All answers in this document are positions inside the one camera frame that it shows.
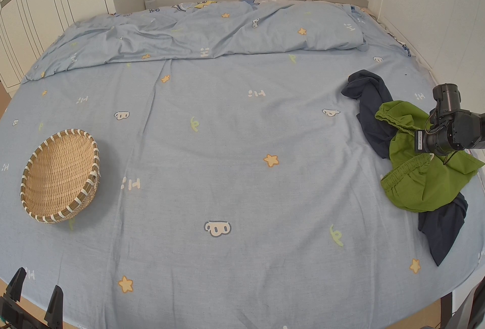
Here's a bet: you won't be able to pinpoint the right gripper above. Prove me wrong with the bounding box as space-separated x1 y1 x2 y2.
416 128 453 154

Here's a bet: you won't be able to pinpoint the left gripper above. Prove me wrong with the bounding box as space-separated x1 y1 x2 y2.
0 268 64 329

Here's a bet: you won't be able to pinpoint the green shorts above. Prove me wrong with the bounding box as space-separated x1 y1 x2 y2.
374 100 485 214

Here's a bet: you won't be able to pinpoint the dark blue garment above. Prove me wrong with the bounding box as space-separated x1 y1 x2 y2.
340 70 468 267

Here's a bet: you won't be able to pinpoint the round woven basket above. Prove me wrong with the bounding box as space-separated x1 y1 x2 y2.
20 128 101 225

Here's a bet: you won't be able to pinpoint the pale blue quilt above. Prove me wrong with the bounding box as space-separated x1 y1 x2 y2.
21 0 370 85

